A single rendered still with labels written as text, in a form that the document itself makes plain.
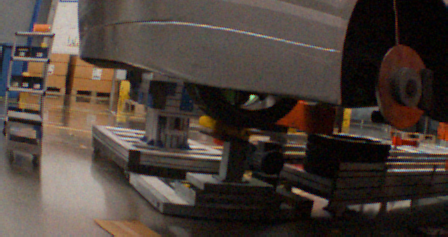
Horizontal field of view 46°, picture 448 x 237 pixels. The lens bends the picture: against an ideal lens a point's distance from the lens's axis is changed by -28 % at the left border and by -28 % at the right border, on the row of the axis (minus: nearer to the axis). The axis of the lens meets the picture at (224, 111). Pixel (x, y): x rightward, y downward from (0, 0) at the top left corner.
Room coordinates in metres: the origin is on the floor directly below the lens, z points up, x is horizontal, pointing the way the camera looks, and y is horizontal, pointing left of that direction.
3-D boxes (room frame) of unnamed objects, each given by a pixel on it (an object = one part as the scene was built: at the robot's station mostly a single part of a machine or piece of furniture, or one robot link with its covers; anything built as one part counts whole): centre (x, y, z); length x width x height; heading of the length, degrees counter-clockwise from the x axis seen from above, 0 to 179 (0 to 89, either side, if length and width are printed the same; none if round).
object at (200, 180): (3.74, -0.08, 0.32); 0.40 x 0.30 x 0.28; 111
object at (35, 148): (4.09, 1.45, 0.17); 0.43 x 0.36 x 0.34; 23
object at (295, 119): (4.12, -0.48, 0.69); 0.52 x 0.17 x 0.35; 21
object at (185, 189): (3.74, -0.08, 0.13); 0.50 x 0.36 x 0.10; 111
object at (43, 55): (5.28, 1.89, 0.50); 0.53 x 0.42 x 1.00; 111
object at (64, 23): (9.73, 2.36, 0.97); 1.50 x 0.50 x 1.95; 115
